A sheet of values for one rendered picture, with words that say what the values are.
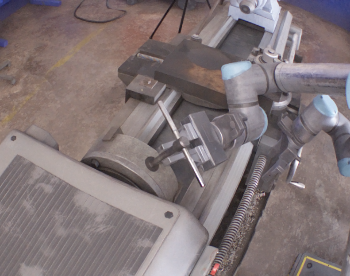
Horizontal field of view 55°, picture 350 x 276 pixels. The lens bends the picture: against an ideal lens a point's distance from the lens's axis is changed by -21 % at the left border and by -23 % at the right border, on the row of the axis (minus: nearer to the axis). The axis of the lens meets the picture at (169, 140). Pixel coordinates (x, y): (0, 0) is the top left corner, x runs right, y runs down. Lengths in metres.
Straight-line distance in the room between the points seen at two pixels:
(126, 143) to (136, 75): 0.80
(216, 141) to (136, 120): 0.64
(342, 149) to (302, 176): 1.58
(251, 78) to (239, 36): 1.40
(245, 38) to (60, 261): 2.06
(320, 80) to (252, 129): 0.28
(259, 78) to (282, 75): 0.07
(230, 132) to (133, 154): 0.23
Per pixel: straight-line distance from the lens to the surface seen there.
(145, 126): 1.55
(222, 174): 1.45
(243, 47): 2.38
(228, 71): 1.08
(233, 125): 0.98
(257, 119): 1.10
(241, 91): 1.08
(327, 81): 0.93
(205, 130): 0.99
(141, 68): 1.78
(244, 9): 2.05
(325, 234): 2.52
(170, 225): 0.70
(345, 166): 1.15
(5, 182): 0.77
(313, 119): 1.19
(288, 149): 1.23
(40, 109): 2.98
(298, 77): 1.03
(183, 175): 1.58
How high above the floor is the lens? 1.92
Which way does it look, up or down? 45 degrees down
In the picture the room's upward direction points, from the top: 7 degrees clockwise
